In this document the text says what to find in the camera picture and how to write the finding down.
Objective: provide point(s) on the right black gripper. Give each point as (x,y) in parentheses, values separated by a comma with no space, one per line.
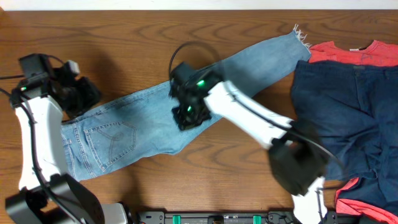
(184,122)

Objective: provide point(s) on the dark navy shorts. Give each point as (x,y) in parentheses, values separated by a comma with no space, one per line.
(351,118)

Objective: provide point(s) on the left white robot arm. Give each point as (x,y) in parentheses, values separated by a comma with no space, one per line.
(47,192)

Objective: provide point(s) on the red t-shirt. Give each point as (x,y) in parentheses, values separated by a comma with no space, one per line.
(351,53)

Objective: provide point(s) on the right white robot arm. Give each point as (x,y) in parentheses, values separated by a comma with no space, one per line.
(297,158)

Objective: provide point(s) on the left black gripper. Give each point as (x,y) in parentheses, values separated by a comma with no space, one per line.
(81,94)

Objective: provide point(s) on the light blue jeans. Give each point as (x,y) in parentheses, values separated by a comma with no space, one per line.
(120,132)

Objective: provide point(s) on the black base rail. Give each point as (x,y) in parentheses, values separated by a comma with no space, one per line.
(158,217)

